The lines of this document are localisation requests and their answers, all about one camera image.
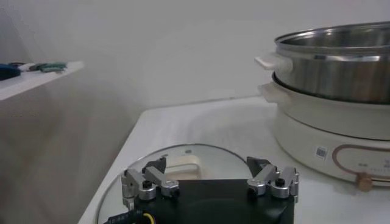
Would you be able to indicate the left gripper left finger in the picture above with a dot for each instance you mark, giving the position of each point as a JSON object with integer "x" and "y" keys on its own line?
{"x": 152, "y": 179}

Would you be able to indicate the green flat object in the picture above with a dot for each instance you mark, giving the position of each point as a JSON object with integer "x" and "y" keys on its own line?
{"x": 51, "y": 67}

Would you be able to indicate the white side table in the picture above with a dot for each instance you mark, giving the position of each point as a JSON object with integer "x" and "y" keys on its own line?
{"x": 30, "y": 80}

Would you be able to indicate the cream electric cooker base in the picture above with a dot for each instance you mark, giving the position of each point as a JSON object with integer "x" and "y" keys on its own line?
{"x": 304, "y": 134}

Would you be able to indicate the blue computer mouse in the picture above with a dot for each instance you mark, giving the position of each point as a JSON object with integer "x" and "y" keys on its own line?
{"x": 7, "y": 72}

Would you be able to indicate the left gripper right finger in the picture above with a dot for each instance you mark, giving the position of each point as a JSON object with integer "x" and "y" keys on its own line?
{"x": 268, "y": 178}

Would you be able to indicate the stainless steel steamer basket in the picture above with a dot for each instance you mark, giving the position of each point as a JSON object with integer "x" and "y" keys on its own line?
{"x": 335, "y": 76}

